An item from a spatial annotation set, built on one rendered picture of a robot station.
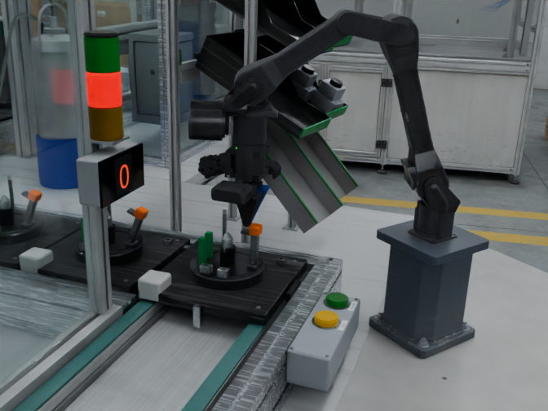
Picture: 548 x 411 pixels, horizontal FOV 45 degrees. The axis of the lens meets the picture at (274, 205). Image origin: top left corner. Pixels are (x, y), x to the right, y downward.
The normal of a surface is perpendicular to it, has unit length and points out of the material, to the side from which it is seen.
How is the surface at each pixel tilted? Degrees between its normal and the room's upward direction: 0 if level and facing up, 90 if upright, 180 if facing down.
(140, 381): 0
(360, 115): 90
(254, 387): 0
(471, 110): 90
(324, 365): 90
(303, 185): 45
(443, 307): 90
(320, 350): 0
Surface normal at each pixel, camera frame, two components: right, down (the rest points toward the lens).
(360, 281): 0.03, -0.94
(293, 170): 0.64, -0.52
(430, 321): -0.18, 0.33
